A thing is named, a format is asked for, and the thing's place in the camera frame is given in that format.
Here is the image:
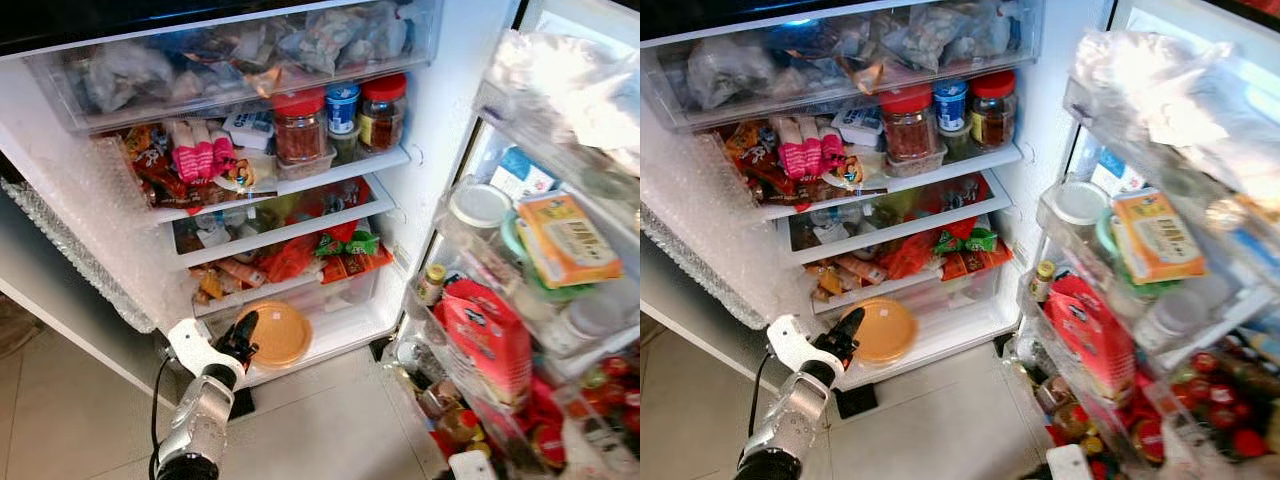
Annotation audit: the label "white fridge shelf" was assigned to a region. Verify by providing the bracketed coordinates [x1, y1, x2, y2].
[755, 142, 1025, 222]
[150, 145, 412, 224]

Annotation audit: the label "white open fridge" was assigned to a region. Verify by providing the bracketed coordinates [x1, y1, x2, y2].
[640, 0, 1116, 393]
[0, 0, 521, 393]

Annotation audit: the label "white fridge door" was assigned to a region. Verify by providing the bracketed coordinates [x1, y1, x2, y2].
[385, 0, 641, 480]
[1005, 0, 1280, 480]

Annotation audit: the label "round orange plastic lid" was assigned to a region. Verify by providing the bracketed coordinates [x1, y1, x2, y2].
[235, 300, 313, 369]
[850, 297, 919, 366]

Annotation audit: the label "red food packet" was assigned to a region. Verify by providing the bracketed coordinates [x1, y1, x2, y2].
[879, 232, 939, 282]
[264, 235, 322, 284]

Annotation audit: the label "white crisper drawer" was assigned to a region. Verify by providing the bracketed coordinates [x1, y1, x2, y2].
[228, 268, 403, 388]
[835, 265, 1021, 391]

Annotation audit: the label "orange food packets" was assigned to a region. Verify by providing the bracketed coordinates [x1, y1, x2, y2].
[320, 250, 397, 284]
[940, 247, 1014, 282]

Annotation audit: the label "green food packet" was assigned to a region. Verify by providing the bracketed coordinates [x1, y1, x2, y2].
[934, 227, 1000, 255]
[314, 229, 382, 259]

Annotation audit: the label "clear bubble wrap sheet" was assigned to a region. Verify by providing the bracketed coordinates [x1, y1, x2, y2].
[0, 135, 193, 336]
[640, 132, 791, 331]

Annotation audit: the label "clear plastic container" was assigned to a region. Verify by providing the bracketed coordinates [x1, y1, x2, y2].
[885, 142, 949, 180]
[275, 145, 338, 182]

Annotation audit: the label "pink snack packets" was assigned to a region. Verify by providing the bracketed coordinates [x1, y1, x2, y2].
[168, 120, 238, 183]
[774, 115, 847, 182]

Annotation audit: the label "small yellow-cap bottle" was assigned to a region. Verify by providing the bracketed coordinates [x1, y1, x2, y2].
[417, 263, 449, 307]
[1029, 260, 1057, 305]

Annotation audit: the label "orange brown snack bag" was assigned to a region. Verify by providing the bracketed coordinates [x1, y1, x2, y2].
[124, 124, 193, 208]
[724, 121, 798, 203]

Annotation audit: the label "large red-lid glass jar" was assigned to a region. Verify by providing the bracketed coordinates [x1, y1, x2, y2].
[271, 88, 330, 167]
[879, 85, 937, 164]

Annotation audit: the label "white blue food box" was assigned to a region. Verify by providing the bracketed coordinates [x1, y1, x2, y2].
[222, 110, 277, 152]
[831, 104, 884, 150]

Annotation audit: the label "brown jar gold lid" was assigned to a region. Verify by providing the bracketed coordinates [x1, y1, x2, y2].
[1049, 400, 1097, 443]
[438, 404, 483, 447]

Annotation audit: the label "red snack bag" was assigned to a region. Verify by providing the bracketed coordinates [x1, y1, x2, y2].
[1044, 273, 1138, 408]
[434, 278, 534, 413]

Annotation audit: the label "blue-lid tub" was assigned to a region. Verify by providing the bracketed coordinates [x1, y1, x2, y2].
[325, 82, 362, 137]
[932, 78, 970, 135]

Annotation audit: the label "red-lid jar yellow label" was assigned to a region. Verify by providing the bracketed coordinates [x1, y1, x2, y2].
[967, 70, 1019, 151]
[357, 73, 410, 153]

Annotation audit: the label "white-lid jar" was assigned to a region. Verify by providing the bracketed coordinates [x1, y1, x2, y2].
[1048, 179, 1113, 233]
[447, 183, 515, 241]

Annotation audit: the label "white plastic bottle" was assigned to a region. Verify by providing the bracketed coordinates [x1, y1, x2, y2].
[543, 295, 623, 358]
[1134, 290, 1213, 353]

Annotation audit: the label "orange barcode box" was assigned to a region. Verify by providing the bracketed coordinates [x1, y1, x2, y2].
[1109, 188, 1209, 287]
[514, 192, 624, 290]

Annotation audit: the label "clear freezer drawer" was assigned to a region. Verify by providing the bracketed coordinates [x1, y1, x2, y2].
[22, 0, 446, 134]
[642, 0, 1046, 133]

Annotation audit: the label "blue white carton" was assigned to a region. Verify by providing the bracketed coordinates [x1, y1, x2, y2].
[1089, 147, 1133, 197]
[489, 147, 557, 202]

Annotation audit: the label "clear crumpled plastic bag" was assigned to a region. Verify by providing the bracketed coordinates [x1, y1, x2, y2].
[484, 30, 641, 179]
[1068, 30, 1280, 206]

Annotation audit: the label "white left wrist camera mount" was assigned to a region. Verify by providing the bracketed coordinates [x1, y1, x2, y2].
[165, 318, 223, 379]
[765, 314, 827, 381]

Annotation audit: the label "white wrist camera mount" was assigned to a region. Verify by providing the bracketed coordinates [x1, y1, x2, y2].
[765, 314, 827, 381]
[450, 452, 498, 480]
[165, 318, 223, 379]
[1045, 445, 1094, 480]

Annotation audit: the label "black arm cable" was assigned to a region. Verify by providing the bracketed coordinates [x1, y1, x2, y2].
[148, 354, 177, 473]
[742, 350, 773, 467]

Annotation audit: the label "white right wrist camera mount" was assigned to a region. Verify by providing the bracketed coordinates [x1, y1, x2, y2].
[1045, 445, 1094, 480]
[450, 452, 498, 480]

